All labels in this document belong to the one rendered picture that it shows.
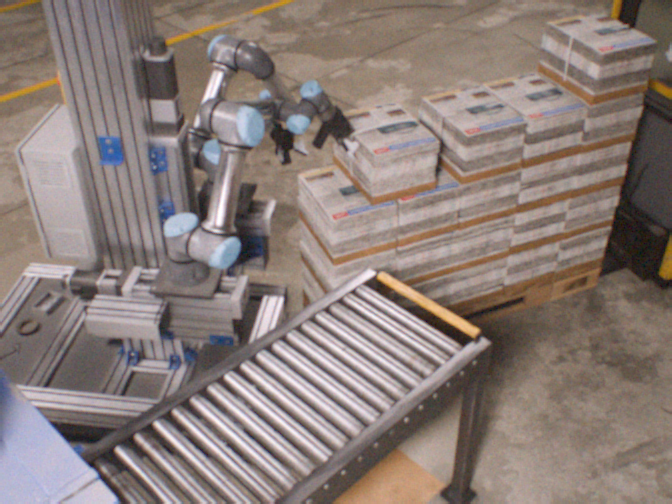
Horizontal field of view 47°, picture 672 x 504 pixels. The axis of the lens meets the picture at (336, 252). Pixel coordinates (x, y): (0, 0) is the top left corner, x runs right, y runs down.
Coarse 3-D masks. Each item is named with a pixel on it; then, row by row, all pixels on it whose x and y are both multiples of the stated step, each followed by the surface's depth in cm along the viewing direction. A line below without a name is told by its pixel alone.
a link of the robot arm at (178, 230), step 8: (176, 216) 264; (184, 216) 263; (192, 216) 262; (168, 224) 260; (176, 224) 259; (184, 224) 259; (192, 224) 258; (168, 232) 258; (176, 232) 257; (184, 232) 257; (192, 232) 258; (168, 240) 261; (176, 240) 259; (184, 240) 258; (168, 248) 264; (176, 248) 261; (184, 248) 258; (176, 256) 264; (184, 256) 263
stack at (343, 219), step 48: (336, 192) 314; (432, 192) 313; (480, 192) 323; (528, 192) 335; (336, 240) 304; (384, 240) 315; (432, 240) 327; (480, 240) 339; (528, 240) 352; (432, 288) 344; (480, 288) 359; (528, 288) 375
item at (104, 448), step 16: (368, 272) 277; (336, 288) 271; (352, 288) 271; (320, 304) 264; (288, 320) 258; (304, 320) 258; (272, 336) 252; (240, 352) 246; (256, 352) 246; (224, 368) 241; (192, 384) 236; (208, 384) 236; (176, 400) 231; (208, 400) 239; (144, 416) 226; (160, 416) 226; (112, 432) 221; (128, 432) 221; (96, 448) 217; (112, 448) 217
